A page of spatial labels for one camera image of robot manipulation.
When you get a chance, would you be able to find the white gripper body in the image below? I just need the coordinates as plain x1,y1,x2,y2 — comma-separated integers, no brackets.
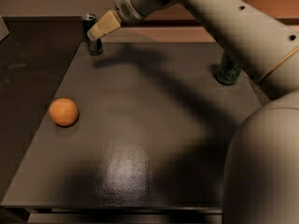
115,0,173,24

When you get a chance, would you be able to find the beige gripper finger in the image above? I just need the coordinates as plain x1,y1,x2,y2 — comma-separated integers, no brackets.
87,10,121,41

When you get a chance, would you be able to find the redbull can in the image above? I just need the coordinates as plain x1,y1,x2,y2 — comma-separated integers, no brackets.
82,13,103,55

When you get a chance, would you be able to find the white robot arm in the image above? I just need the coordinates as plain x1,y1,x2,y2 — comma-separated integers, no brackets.
88,0,299,224

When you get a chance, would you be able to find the green soda can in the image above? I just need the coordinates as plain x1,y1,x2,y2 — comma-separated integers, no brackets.
216,52,241,86

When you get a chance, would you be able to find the orange ball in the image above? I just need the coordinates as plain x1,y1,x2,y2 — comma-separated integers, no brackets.
50,98,78,127

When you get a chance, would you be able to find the grey object at left edge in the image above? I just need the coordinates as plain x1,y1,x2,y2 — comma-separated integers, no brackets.
0,16,9,42

